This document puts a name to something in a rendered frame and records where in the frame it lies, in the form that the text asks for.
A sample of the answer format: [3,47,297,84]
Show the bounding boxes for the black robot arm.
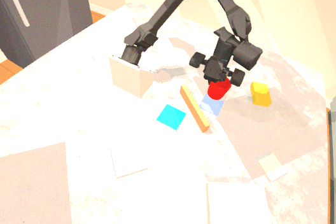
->
[118,0,263,83]

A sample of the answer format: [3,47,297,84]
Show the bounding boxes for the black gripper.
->
[189,49,245,87]

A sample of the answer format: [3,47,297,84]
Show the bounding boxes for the orange flat bar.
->
[180,84,210,133]

